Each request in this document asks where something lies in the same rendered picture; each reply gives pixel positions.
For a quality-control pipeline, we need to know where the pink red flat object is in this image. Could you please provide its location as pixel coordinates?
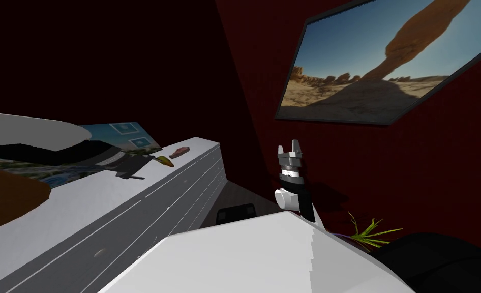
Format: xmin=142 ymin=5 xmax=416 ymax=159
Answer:
xmin=169 ymin=146 xmax=191 ymax=160

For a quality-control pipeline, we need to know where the green spiky plant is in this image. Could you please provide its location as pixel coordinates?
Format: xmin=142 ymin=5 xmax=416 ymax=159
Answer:
xmin=333 ymin=211 xmax=404 ymax=254

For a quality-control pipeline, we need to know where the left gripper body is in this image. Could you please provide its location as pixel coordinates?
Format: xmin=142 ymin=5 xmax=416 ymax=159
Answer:
xmin=114 ymin=153 xmax=155 ymax=180

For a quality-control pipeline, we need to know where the blue green aerial picture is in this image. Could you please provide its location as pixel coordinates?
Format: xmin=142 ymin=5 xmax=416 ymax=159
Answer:
xmin=0 ymin=121 xmax=162 ymax=190

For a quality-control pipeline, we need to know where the framed desert landscape picture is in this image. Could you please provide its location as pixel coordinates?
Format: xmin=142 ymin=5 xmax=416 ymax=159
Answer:
xmin=275 ymin=0 xmax=481 ymax=127

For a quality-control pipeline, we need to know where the brown round object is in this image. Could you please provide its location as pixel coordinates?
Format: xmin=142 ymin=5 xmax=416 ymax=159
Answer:
xmin=0 ymin=166 xmax=52 ymax=235

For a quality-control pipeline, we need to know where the white topped grey cabinet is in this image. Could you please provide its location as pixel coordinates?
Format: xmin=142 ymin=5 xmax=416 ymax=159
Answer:
xmin=0 ymin=137 xmax=228 ymax=293

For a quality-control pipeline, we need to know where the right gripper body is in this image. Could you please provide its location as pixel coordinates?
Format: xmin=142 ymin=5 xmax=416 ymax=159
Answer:
xmin=277 ymin=150 xmax=304 ymax=167

